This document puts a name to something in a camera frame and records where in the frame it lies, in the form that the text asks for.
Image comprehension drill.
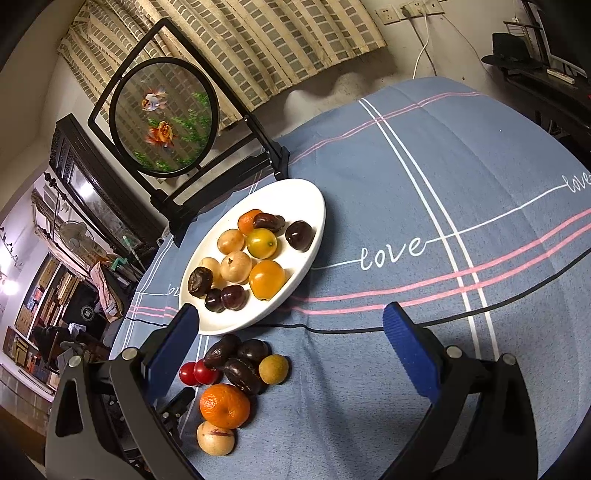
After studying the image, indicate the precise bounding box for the red cherry tomato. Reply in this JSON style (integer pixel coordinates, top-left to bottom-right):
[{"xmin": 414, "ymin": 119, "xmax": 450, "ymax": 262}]
[
  {"xmin": 178, "ymin": 362, "xmax": 200, "ymax": 387},
  {"xmin": 193, "ymin": 359, "xmax": 219, "ymax": 385}
]

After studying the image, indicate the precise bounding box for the small tan longan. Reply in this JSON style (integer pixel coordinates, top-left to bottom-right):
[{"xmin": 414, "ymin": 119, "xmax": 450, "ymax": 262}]
[{"xmin": 259, "ymin": 354, "xmax": 290, "ymax": 385}]

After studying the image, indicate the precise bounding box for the beige fruit with mark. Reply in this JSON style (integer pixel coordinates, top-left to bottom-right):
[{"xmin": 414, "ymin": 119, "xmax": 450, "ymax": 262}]
[{"xmin": 197, "ymin": 421, "xmax": 235, "ymax": 456}]

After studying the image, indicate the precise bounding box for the large orange mandarin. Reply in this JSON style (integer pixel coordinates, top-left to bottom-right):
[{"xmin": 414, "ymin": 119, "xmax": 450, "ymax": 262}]
[{"xmin": 198, "ymin": 383, "xmax": 250, "ymax": 430}]

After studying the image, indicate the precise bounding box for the dark brown wrinkled fruit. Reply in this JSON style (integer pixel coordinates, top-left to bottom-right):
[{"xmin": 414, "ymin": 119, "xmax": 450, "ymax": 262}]
[{"xmin": 223, "ymin": 358, "xmax": 263, "ymax": 396}]

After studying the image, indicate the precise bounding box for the dark plum front left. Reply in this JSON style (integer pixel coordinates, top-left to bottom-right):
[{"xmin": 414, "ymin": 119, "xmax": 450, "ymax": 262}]
[{"xmin": 204, "ymin": 288, "xmax": 224, "ymax": 313}]

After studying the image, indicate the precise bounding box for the dark brown plum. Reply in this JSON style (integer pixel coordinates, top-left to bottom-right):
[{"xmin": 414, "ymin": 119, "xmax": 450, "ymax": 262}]
[{"xmin": 238, "ymin": 339, "xmax": 270, "ymax": 365}]

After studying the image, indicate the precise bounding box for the dark wrinkled date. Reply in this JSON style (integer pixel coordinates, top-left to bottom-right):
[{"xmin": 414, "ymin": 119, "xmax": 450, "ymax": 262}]
[{"xmin": 187, "ymin": 266, "xmax": 213, "ymax": 298}]

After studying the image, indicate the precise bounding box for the pale beige fruit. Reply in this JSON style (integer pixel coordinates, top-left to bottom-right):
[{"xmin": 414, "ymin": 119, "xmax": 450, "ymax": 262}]
[{"xmin": 199, "ymin": 257, "xmax": 224, "ymax": 289}]

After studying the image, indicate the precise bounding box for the standing fan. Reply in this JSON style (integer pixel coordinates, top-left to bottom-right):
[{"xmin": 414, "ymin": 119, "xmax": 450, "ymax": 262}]
[{"xmin": 59, "ymin": 221, "xmax": 94, "ymax": 259}]

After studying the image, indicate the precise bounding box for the beige apple shaped fruit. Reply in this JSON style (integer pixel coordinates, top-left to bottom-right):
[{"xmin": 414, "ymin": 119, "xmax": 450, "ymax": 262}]
[{"xmin": 219, "ymin": 251, "xmax": 252, "ymax": 283}]

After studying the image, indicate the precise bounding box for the orange yellow tomato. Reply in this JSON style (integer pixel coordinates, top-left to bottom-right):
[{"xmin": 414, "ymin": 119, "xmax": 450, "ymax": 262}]
[{"xmin": 249, "ymin": 260, "xmax": 286, "ymax": 301}]

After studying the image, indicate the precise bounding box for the tan round fruit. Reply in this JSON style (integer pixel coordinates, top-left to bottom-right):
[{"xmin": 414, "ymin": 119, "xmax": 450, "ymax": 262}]
[{"xmin": 217, "ymin": 229, "xmax": 245, "ymax": 255}]

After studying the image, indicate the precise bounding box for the dark wooden framed mirror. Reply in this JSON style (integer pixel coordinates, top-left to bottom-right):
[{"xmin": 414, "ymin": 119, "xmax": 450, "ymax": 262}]
[{"xmin": 49, "ymin": 114, "xmax": 163, "ymax": 263}]

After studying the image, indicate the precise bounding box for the yellow green tomato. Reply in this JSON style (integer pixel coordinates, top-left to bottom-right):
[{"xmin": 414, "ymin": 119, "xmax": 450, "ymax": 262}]
[{"xmin": 245, "ymin": 229, "xmax": 277, "ymax": 260}]

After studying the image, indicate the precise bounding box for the small orange mandarin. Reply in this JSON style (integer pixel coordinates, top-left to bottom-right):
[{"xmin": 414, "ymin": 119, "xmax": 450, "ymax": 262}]
[{"xmin": 238, "ymin": 209, "xmax": 262, "ymax": 236}]

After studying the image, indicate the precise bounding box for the blue striped tablecloth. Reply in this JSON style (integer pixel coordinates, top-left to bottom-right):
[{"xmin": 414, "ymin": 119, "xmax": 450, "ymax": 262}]
[{"xmin": 108, "ymin": 76, "xmax": 591, "ymax": 480}]

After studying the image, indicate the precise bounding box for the dark date on plate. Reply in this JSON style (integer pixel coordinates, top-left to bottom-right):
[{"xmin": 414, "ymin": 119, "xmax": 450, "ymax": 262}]
[{"xmin": 252, "ymin": 212, "xmax": 286, "ymax": 234}]

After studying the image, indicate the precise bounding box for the dark plum right side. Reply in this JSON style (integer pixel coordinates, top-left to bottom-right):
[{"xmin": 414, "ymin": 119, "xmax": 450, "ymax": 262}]
[{"xmin": 284, "ymin": 220, "xmax": 315, "ymax": 252}]

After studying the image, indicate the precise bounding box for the white oval plate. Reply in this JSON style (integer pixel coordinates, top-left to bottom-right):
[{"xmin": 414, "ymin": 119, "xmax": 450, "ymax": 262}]
[{"xmin": 179, "ymin": 179, "xmax": 325, "ymax": 336}]

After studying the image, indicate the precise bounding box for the round goldfish screen ornament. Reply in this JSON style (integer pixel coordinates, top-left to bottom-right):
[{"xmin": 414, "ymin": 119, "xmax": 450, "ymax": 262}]
[{"xmin": 88, "ymin": 19, "xmax": 290, "ymax": 244}]

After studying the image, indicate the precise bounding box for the black desk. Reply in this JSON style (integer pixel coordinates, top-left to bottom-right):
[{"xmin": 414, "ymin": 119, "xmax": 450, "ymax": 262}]
[{"xmin": 482, "ymin": 33, "xmax": 590, "ymax": 165}]

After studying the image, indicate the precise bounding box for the checked beige curtain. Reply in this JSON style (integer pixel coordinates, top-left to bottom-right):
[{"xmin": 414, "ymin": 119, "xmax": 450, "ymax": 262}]
[{"xmin": 58, "ymin": 0, "xmax": 386, "ymax": 111}]

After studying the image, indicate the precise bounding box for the white cable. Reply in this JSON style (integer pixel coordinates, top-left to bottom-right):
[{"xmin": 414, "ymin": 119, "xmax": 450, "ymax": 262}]
[{"xmin": 404, "ymin": 6, "xmax": 486, "ymax": 80}]

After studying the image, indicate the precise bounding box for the wall power socket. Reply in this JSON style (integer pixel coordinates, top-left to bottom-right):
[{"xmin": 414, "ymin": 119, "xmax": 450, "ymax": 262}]
[{"xmin": 375, "ymin": 0, "xmax": 445, "ymax": 26}]

